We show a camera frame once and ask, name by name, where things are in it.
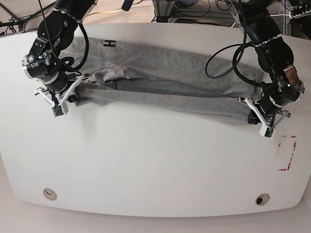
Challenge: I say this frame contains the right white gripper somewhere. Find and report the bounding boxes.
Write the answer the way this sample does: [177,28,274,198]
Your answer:
[23,54,85,118]

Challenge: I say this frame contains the black tripod legs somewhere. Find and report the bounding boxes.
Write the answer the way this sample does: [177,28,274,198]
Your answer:
[0,0,43,35]

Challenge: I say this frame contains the yellow cable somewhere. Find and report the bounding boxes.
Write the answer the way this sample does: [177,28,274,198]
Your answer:
[87,8,123,17]

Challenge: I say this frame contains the grey Hugging Face T-shirt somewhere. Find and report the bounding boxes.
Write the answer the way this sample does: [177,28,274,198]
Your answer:
[74,38,261,125]

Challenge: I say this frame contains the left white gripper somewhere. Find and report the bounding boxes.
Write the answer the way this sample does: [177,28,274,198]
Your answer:
[238,65,306,140]

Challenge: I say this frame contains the white power strip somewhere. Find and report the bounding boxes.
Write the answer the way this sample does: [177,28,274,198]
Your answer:
[289,1,311,19]

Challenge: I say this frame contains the right table cable grommet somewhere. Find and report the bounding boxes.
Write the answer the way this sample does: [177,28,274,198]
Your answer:
[255,193,270,206]

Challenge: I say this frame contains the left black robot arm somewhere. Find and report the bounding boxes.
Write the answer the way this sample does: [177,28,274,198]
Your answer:
[222,0,305,138]

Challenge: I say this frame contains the aluminium frame base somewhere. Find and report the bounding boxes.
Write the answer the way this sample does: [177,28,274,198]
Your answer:
[152,0,193,23]

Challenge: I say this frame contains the table cable grommet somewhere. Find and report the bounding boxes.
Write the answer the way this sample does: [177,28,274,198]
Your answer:
[255,193,270,206]
[43,188,57,201]

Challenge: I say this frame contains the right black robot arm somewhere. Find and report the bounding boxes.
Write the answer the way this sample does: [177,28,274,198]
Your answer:
[22,0,97,117]

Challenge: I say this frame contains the left table cable grommet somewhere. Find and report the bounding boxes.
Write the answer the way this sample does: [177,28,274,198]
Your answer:
[43,188,57,201]

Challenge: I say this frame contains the red tape rectangle marking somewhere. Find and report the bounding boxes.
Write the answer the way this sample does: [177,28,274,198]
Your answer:
[276,135,297,171]

